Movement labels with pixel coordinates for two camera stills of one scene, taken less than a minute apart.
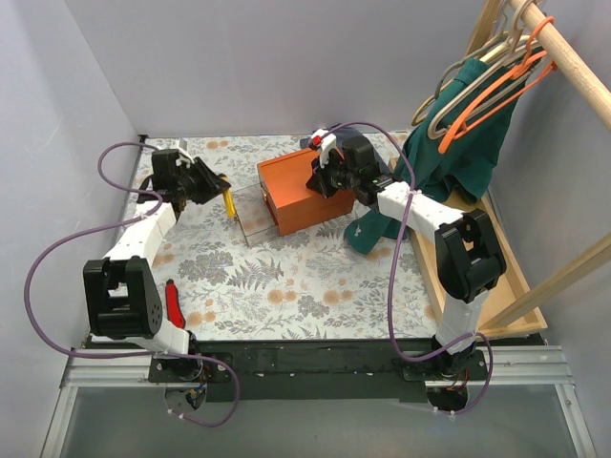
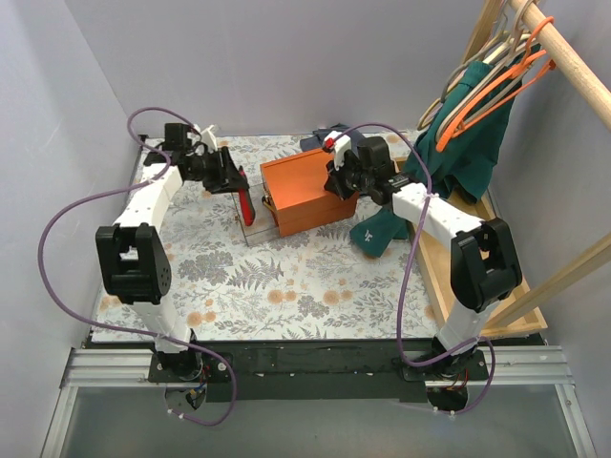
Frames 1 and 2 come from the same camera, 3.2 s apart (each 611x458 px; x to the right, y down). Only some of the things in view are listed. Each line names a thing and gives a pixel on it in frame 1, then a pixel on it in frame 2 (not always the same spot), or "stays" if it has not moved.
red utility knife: (175, 312) to (245, 200)
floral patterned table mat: (238, 279) stays
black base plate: (306, 371) stays
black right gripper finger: (319, 180) to (337, 181)
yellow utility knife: (229, 201) to (266, 201)
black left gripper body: (205, 179) to (227, 171)
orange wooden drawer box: (291, 204) stays
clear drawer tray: (257, 218) stays
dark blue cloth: (346, 134) stays
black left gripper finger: (206, 182) to (233, 179)
